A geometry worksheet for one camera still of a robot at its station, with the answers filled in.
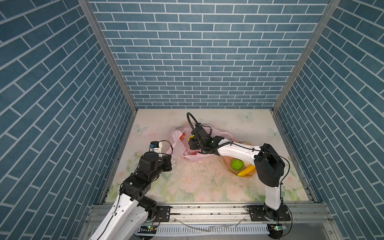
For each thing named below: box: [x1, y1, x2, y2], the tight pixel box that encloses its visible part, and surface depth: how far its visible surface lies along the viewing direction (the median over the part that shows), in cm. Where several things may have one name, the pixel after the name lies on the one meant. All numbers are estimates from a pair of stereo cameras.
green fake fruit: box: [230, 158, 244, 171], surface depth 86 cm
